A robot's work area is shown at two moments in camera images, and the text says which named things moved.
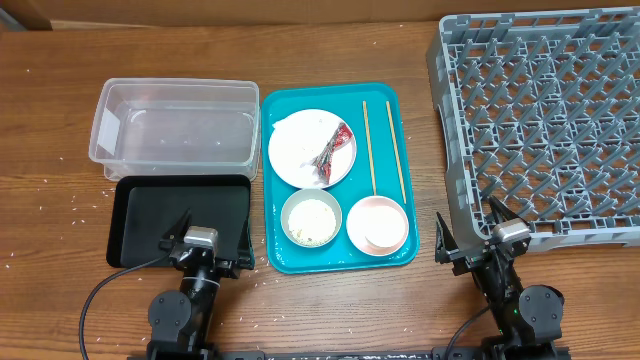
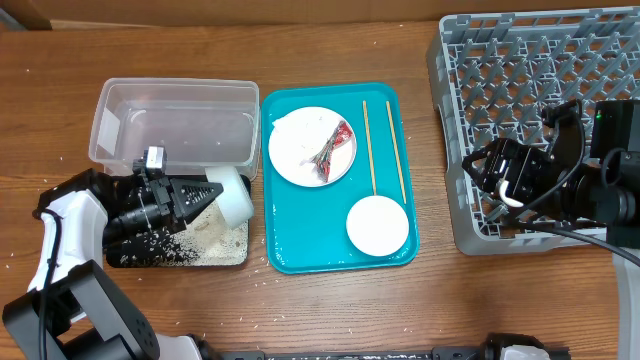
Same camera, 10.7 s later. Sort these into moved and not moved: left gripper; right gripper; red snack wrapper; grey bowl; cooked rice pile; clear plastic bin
Moved: grey bowl; right gripper; left gripper; cooked rice pile
Not moved: red snack wrapper; clear plastic bin
